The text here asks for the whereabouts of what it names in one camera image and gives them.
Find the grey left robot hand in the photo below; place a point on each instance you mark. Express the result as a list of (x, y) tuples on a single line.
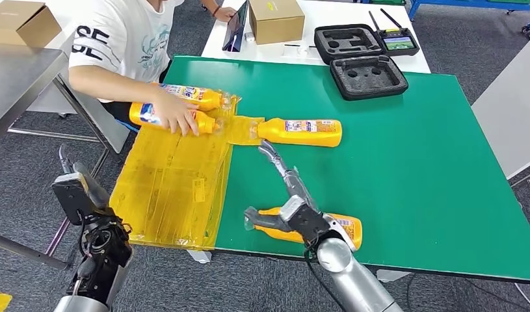
[(94, 189)]

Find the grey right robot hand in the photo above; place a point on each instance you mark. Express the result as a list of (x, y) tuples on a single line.
[(295, 185)]

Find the person's right hand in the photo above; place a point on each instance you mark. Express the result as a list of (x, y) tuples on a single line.
[(176, 114)]

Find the person's left hand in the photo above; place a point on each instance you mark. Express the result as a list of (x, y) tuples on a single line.
[(226, 14)]

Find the orange detergent bottle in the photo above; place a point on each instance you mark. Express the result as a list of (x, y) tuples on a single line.
[(299, 137), (208, 100), (139, 117), (353, 232)]

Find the person's right forearm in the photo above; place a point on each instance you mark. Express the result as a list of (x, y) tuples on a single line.
[(114, 84)]

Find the person's left forearm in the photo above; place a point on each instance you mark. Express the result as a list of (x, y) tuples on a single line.
[(208, 4)]

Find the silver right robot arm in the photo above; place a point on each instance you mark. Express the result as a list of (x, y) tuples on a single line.
[(355, 280)]

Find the red wristband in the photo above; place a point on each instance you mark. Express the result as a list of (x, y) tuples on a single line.
[(214, 10)]

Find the dark tablet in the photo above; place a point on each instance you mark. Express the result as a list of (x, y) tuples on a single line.
[(235, 30)]

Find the small white object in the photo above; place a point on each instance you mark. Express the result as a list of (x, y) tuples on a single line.
[(249, 37)]

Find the tall brown cardboard box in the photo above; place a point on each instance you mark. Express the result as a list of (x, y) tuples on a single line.
[(276, 21)]

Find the grey side panel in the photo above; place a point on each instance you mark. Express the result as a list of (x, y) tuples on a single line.
[(88, 122)]

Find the black pen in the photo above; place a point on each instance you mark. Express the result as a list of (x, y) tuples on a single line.
[(299, 45)]

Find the person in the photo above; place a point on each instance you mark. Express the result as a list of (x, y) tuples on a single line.
[(127, 43)]

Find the white table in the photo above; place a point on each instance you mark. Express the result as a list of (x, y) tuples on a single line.
[(333, 13)]

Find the white table foot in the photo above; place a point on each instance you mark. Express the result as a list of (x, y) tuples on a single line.
[(393, 275), (200, 257)]

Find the black foam case half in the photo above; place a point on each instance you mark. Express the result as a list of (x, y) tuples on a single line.
[(368, 79), (349, 43)]

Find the steel table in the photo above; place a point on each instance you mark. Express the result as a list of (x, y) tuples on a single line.
[(15, 77)]

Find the black remote controller with screen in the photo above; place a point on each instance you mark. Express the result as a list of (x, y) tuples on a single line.
[(398, 43)]

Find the flat brown cardboard box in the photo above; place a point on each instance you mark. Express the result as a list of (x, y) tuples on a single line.
[(19, 21)]

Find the grey table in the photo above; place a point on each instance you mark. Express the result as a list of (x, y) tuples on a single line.
[(513, 107)]

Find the blue metal rack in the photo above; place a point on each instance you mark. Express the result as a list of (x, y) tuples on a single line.
[(471, 4)]

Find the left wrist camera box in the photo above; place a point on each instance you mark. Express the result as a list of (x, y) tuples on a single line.
[(73, 198)]

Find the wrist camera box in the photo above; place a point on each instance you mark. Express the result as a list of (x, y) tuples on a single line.
[(307, 221), (73, 198)]

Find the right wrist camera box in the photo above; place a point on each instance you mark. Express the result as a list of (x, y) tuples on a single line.
[(307, 221)]

